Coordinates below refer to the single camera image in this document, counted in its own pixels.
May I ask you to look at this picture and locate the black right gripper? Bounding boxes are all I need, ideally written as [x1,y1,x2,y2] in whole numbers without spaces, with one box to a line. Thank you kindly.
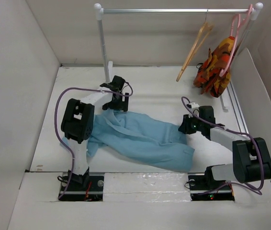
[178,113,204,134]

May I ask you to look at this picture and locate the light blue trousers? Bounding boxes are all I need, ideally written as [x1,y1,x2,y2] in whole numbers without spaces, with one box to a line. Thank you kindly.
[62,110,195,172]

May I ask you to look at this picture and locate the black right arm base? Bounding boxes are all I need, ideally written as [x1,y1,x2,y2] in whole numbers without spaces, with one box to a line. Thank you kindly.
[185,173,235,201]

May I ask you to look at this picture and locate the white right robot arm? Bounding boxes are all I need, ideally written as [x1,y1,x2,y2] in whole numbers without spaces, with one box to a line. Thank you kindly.
[179,103,271,191]

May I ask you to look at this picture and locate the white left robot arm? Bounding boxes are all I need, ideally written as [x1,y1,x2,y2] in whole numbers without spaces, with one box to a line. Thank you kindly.
[54,75,131,197]

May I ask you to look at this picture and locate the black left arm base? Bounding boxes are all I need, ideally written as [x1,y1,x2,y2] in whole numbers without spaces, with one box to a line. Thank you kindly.
[57,171,104,202]

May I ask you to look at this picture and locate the wooden clothes hanger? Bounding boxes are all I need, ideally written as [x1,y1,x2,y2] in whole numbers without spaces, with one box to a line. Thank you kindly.
[176,9,214,82]

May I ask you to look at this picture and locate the pink plastic clothes hanger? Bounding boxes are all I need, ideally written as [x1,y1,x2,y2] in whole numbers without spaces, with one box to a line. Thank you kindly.
[219,4,253,77]

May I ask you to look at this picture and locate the orange camouflage garment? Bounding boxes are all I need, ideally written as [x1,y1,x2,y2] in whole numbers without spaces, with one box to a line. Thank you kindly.
[193,36,234,98]

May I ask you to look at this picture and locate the white metal clothes rack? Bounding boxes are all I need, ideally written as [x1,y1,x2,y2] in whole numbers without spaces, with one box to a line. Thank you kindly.
[93,2,264,113]

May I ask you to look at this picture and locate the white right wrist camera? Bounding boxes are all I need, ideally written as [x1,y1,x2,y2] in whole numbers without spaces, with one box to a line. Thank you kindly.
[188,102,200,112]

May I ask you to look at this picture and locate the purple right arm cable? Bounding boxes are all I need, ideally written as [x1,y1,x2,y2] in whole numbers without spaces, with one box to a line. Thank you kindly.
[181,96,265,196]

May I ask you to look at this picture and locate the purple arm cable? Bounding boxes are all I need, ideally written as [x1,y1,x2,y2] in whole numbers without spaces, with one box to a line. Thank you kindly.
[55,82,134,199]
[181,96,265,196]

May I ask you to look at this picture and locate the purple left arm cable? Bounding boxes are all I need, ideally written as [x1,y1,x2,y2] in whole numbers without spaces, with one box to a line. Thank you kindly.
[55,82,134,199]

